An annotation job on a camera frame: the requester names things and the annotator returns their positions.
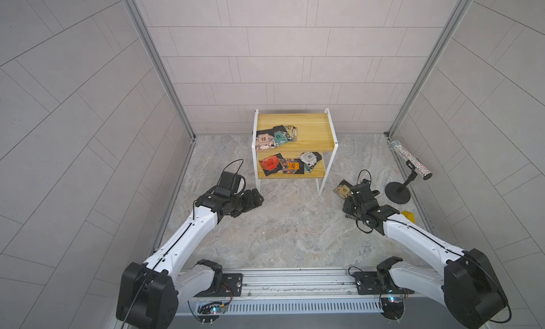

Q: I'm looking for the yellow label tea bag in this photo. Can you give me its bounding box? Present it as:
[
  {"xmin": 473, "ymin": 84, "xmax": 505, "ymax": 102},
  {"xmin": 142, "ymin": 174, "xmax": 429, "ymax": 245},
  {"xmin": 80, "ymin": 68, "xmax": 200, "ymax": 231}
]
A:
[{"xmin": 334, "ymin": 179, "xmax": 353, "ymax": 199}]

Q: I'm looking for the pink label tea bag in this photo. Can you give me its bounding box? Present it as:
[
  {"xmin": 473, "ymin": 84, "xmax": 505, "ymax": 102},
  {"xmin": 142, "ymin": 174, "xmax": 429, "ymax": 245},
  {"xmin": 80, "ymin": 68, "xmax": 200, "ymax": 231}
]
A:
[{"xmin": 255, "ymin": 133, "xmax": 277, "ymax": 152}]

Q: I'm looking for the teal label tea bag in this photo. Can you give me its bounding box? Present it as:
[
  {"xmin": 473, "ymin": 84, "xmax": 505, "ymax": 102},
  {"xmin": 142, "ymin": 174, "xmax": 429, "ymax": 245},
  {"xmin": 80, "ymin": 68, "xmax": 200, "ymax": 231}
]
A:
[{"xmin": 273, "ymin": 125, "xmax": 290, "ymax": 147}]

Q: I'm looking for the floral pattern tea bag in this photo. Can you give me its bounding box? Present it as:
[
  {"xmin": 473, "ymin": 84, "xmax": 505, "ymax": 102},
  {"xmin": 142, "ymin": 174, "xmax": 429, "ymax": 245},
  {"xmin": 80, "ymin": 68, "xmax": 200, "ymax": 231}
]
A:
[{"xmin": 285, "ymin": 125, "xmax": 297, "ymax": 142}]

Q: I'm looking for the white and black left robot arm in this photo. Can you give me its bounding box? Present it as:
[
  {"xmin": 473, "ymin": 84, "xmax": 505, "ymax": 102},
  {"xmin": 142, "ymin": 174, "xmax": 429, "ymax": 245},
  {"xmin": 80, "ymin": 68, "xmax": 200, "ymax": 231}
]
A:
[{"xmin": 116, "ymin": 188, "xmax": 264, "ymax": 328}]

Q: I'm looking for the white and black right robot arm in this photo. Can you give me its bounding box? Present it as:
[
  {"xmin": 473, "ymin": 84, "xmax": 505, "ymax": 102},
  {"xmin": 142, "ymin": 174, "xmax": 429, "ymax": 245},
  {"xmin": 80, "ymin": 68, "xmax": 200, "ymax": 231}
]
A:
[{"xmin": 343, "ymin": 184, "xmax": 510, "ymax": 328}]

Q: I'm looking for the red label tea bag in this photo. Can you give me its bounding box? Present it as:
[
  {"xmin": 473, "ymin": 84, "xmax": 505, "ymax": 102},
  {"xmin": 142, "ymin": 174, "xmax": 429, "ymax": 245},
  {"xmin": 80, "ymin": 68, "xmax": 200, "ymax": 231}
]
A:
[{"xmin": 259, "ymin": 153, "xmax": 284, "ymax": 177}]

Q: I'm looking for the orange label tea bag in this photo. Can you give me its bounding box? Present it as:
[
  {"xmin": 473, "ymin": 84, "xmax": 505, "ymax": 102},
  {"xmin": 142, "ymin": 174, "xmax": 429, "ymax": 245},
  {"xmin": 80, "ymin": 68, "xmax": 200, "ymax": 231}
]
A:
[{"xmin": 280, "ymin": 159, "xmax": 305, "ymax": 174}]

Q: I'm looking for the patterned tube on black stand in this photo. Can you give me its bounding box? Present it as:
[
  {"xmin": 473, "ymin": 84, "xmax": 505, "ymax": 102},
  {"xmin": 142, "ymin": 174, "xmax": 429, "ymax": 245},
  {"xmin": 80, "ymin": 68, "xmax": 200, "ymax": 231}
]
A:
[{"xmin": 384, "ymin": 140, "xmax": 434, "ymax": 205}]

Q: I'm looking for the yellow block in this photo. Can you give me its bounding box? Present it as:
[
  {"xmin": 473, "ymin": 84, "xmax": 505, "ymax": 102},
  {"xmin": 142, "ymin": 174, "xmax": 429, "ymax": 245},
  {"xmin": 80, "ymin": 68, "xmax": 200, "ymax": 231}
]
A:
[{"xmin": 401, "ymin": 211, "xmax": 416, "ymax": 223}]

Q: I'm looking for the right circuit board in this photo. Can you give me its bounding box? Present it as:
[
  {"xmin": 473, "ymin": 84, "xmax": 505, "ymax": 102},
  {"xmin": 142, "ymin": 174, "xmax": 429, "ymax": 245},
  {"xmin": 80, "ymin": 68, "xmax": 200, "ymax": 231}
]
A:
[{"xmin": 380, "ymin": 295, "xmax": 404, "ymax": 322}]

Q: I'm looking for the circuit board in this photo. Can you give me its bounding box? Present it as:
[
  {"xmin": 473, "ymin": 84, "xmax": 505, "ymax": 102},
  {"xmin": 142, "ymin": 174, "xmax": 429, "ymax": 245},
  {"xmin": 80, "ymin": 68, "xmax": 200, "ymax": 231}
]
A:
[
  {"xmin": 195, "ymin": 301, "xmax": 228, "ymax": 326},
  {"xmin": 380, "ymin": 295, "xmax": 404, "ymax": 322}
]

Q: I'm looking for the left circuit board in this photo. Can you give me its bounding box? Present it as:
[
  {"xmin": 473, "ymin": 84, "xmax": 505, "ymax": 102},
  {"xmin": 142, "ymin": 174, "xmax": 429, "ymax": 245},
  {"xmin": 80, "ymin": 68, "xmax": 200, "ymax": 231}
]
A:
[{"xmin": 195, "ymin": 301, "xmax": 228, "ymax": 326}]

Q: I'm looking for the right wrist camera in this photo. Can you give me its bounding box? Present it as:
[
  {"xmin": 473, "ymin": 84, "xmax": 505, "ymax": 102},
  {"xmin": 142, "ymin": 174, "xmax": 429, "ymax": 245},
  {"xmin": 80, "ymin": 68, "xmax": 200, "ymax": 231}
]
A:
[{"xmin": 350, "ymin": 182, "xmax": 375, "ymax": 198}]

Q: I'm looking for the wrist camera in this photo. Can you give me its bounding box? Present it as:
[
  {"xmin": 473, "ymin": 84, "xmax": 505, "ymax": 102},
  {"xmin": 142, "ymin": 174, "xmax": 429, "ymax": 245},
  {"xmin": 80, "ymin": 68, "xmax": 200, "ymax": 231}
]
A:
[
  {"xmin": 350, "ymin": 182, "xmax": 375, "ymax": 198},
  {"xmin": 215, "ymin": 171, "xmax": 246, "ymax": 198}
]

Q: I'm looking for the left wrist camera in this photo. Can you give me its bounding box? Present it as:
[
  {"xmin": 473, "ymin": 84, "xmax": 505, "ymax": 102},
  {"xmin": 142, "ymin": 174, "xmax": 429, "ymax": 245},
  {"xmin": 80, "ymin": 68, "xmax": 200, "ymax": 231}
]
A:
[{"xmin": 215, "ymin": 171, "xmax": 246, "ymax": 198}]

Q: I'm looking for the wooden two-tier shelf white frame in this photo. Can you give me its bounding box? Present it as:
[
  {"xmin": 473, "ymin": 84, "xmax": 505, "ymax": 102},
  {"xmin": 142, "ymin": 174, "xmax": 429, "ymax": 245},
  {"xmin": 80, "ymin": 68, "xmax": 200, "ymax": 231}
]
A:
[{"xmin": 251, "ymin": 108, "xmax": 339, "ymax": 195}]

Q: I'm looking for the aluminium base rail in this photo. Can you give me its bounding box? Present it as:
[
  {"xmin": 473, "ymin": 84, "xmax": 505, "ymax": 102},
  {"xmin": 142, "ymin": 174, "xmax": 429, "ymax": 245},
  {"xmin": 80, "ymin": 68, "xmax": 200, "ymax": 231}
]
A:
[{"xmin": 169, "ymin": 266, "xmax": 476, "ymax": 317}]

